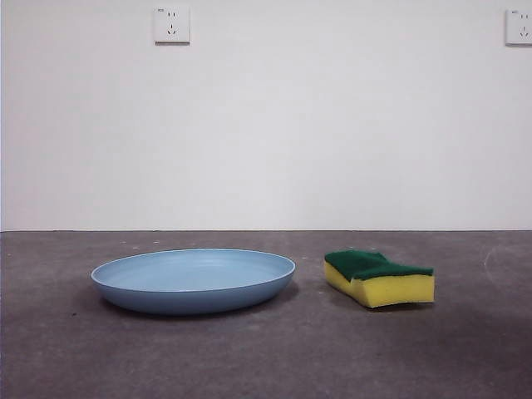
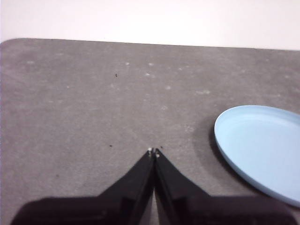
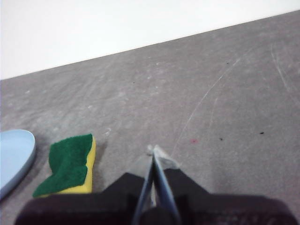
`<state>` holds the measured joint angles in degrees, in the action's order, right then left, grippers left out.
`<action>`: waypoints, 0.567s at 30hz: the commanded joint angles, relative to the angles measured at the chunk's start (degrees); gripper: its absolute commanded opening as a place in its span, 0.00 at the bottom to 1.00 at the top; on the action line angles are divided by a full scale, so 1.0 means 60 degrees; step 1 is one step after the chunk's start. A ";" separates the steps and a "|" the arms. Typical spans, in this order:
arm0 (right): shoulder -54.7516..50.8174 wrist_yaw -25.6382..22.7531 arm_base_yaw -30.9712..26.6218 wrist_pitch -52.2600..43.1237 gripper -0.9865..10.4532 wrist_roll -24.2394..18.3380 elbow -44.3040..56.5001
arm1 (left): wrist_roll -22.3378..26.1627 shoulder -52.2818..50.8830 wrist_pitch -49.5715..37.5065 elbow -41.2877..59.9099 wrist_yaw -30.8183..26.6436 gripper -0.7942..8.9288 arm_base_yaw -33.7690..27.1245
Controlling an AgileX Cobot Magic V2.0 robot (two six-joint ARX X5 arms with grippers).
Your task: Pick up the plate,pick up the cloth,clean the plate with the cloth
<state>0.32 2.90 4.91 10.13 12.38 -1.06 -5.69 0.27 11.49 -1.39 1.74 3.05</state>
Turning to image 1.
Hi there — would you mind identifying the blue round plate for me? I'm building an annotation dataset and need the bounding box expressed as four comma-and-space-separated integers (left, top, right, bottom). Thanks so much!
90, 248, 297, 316

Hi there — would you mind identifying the yellow sponge with green pad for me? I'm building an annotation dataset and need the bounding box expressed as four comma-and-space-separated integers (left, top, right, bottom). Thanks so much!
323, 249, 436, 309

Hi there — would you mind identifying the white wall socket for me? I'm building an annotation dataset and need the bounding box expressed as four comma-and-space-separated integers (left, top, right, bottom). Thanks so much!
505, 8, 532, 47
154, 5, 192, 46

